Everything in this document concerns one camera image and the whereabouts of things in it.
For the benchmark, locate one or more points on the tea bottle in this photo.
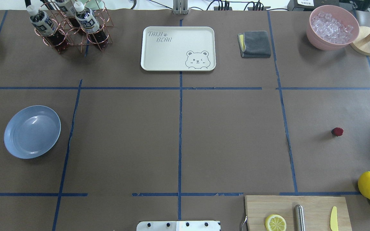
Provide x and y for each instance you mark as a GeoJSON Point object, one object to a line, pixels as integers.
{"type": "Point", "coordinates": [47, 28]}
{"type": "Point", "coordinates": [87, 19]}
{"type": "Point", "coordinates": [67, 8]}

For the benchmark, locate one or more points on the yellow plastic knife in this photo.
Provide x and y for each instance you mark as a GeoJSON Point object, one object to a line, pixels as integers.
{"type": "Point", "coordinates": [334, 219]}

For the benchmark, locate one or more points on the cream bear tray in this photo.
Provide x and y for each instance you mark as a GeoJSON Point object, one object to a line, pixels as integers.
{"type": "Point", "coordinates": [174, 48]}

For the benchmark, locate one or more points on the steel rod black cap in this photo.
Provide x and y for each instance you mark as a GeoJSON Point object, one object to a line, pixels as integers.
{"type": "Point", "coordinates": [299, 214]}

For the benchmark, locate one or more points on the red strawberry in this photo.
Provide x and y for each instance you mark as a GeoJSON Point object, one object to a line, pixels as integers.
{"type": "Point", "coordinates": [337, 131]}

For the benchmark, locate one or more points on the grey folded cloth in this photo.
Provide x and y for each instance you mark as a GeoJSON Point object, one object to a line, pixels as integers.
{"type": "Point", "coordinates": [254, 44]}

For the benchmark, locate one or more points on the pink bowl of ice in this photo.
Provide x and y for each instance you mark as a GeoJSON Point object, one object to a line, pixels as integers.
{"type": "Point", "coordinates": [331, 28]}

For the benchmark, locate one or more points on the lemon half slice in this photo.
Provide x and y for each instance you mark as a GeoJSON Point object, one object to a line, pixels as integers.
{"type": "Point", "coordinates": [275, 222]}

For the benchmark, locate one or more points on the blue plate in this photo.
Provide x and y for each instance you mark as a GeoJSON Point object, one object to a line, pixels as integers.
{"type": "Point", "coordinates": [32, 132]}

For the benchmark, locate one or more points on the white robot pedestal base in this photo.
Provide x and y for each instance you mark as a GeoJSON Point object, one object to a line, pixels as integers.
{"type": "Point", "coordinates": [199, 225]}

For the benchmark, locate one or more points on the wooden cutting board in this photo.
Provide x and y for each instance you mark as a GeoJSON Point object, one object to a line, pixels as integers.
{"type": "Point", "coordinates": [317, 211]}

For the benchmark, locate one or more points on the copper wire bottle rack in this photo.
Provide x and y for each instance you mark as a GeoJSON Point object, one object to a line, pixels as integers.
{"type": "Point", "coordinates": [75, 37]}

